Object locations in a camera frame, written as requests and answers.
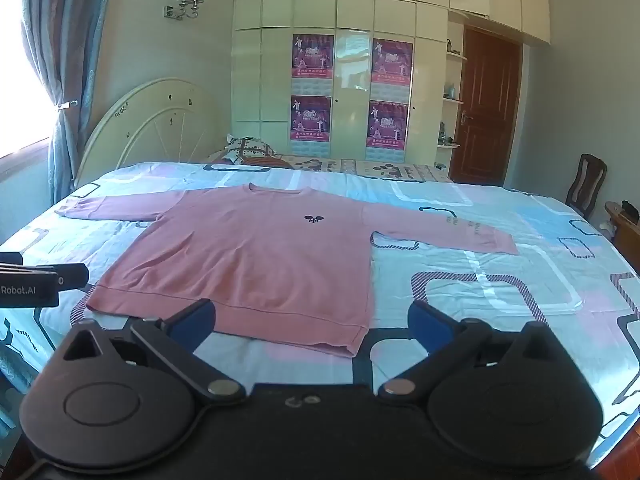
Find pink long-sleeve sweater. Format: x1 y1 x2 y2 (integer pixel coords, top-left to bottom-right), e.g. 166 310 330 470
58 184 516 356

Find patterned pastel bed sheet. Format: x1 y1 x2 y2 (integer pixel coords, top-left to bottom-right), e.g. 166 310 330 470
0 160 640 468

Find cream round headboard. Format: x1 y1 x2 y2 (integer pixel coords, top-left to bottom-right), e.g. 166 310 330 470
74 78 226 188

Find floral beige bed cover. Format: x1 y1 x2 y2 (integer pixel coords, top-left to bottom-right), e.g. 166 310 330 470
207 152 454 183

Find patterned pillow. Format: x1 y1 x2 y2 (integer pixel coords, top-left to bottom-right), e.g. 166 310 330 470
222 134 276 165

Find dark wooden chair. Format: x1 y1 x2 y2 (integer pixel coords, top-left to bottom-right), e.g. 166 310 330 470
565 154 608 220

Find wooden side table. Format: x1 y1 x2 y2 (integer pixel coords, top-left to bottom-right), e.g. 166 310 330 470
604 202 640 272

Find lower right magenta poster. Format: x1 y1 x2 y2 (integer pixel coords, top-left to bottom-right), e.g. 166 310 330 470
367 101 408 151

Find magenta poster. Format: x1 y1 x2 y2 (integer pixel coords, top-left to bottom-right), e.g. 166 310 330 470
367 101 408 151
371 38 413 87
290 96 331 142
292 34 334 79

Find lower left magenta poster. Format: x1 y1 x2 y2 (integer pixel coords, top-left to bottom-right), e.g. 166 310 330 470
290 96 331 142

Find blue grey curtain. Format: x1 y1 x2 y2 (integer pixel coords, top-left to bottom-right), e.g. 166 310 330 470
22 0 108 204

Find brown wooden door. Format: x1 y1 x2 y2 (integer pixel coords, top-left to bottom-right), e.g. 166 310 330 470
450 26 522 185

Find upper right magenta poster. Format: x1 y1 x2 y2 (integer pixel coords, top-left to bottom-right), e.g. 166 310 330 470
371 38 413 87

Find cream glossy wardrobe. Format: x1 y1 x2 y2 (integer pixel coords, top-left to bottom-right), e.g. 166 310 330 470
231 0 550 165

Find corner open shelves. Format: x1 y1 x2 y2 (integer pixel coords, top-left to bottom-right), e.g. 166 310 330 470
435 11 466 174

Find upper left magenta poster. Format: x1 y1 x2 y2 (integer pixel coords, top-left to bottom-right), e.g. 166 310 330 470
292 34 334 79

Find twin-shade wall lamp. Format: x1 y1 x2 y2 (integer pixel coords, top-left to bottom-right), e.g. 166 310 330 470
163 0 204 21

